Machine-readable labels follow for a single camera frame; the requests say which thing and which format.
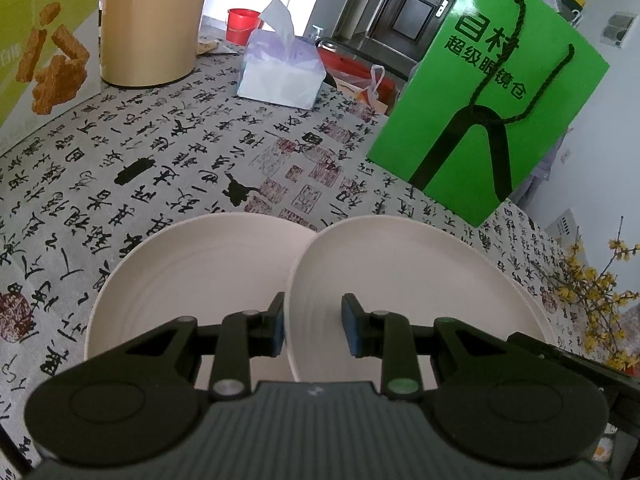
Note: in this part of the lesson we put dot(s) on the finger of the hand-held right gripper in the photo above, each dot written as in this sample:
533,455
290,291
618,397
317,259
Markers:
600,372

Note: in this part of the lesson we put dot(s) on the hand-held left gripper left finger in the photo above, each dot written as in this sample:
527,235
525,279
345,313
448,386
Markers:
276,326

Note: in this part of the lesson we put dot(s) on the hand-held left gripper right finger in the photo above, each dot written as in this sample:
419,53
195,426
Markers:
350,327

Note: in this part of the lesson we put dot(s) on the white plate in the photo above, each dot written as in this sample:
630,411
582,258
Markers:
200,270
400,265

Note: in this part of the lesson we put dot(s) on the yellow flower branch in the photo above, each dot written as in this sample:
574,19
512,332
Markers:
595,290

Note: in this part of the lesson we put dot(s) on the white paper packet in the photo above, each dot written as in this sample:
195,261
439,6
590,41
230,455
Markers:
565,227

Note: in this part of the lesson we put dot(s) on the white plastic bag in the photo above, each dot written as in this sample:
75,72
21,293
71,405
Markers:
377,82

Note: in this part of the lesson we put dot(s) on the white tissue pack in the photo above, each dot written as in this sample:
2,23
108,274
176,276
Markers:
280,70

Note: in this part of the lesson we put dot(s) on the red basin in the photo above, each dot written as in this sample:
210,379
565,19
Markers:
350,62

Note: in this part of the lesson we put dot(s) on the soap pump bottle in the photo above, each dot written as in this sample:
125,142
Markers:
317,34

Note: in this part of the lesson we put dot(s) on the green paper bag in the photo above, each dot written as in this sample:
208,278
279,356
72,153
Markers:
480,60

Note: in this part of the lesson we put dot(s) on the red bucket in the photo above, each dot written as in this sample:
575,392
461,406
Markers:
242,25

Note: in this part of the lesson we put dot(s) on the beige thermos jug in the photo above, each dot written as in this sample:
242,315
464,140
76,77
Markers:
150,25

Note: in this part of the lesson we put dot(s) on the dark brown door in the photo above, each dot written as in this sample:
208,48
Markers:
415,0

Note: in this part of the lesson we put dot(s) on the yellow-green snack box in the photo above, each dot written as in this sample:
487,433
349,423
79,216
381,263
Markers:
45,45

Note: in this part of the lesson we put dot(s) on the wall socket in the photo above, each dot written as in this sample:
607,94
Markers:
566,155

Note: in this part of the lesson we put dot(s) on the wall electrical panel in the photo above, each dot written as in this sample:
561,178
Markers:
617,29

